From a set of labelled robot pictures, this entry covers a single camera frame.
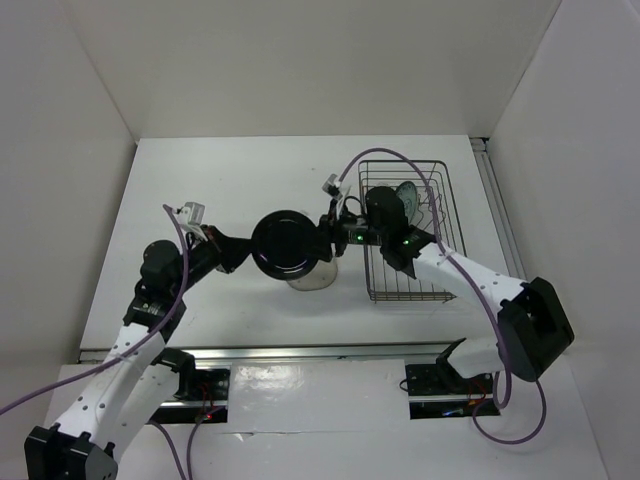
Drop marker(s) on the aluminium front rail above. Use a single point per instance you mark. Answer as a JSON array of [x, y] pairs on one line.
[[335, 351]]

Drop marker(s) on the blue patterned ceramic plate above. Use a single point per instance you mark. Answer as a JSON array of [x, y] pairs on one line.
[[408, 194]]

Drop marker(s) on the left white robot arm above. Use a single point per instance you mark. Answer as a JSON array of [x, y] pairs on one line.
[[140, 372]]

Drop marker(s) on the aluminium side rail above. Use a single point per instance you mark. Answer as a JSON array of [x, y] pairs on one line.
[[479, 146]]

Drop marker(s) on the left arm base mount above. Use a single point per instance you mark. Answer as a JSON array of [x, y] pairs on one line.
[[205, 400]]

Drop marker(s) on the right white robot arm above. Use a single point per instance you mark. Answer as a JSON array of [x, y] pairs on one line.
[[531, 329]]

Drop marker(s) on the clear textured glass plate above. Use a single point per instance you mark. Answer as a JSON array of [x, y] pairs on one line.
[[386, 184]]

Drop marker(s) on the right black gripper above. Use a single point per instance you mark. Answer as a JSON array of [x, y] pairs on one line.
[[329, 231]]

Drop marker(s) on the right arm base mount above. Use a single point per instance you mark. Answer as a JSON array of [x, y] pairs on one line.
[[436, 391]]

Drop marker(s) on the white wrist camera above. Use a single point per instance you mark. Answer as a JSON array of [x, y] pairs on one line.
[[333, 186], [190, 216]]

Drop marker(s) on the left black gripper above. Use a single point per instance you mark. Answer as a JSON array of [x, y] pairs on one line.
[[228, 252]]

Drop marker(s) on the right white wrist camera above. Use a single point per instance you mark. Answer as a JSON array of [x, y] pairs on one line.
[[333, 186]]

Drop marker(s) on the black round plate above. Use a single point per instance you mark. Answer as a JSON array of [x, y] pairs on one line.
[[282, 245]]

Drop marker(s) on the metal wire dish rack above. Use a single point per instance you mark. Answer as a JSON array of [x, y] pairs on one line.
[[437, 213]]

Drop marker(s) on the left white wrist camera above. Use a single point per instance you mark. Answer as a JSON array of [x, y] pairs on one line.
[[190, 216]]

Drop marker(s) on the smoky translucent square plate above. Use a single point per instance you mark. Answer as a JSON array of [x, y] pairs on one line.
[[323, 275]]

